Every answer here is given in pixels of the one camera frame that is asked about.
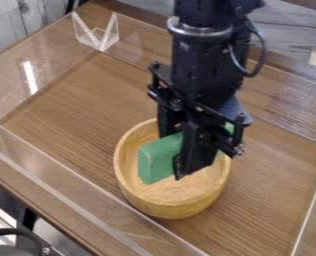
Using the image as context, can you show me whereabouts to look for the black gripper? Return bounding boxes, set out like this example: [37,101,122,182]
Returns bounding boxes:
[148,26,254,180]

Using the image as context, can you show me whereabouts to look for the green rectangular block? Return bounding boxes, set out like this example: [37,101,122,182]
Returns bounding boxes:
[138,119,225,184]

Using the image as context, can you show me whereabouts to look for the brown wooden bowl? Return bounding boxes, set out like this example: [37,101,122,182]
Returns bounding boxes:
[114,119,230,219]

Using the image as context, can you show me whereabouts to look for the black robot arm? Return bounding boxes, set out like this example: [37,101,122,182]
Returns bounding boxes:
[148,0,267,179]

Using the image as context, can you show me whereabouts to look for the clear acrylic tray walls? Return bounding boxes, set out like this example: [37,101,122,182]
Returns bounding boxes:
[0,9,316,256]

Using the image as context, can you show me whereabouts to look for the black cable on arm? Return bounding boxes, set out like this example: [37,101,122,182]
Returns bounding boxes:
[226,19,268,79]

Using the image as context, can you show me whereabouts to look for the black table leg bracket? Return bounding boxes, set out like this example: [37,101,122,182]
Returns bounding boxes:
[15,207,63,256]

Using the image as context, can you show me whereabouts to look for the black cable under table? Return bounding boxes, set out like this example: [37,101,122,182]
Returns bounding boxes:
[0,227,46,256]

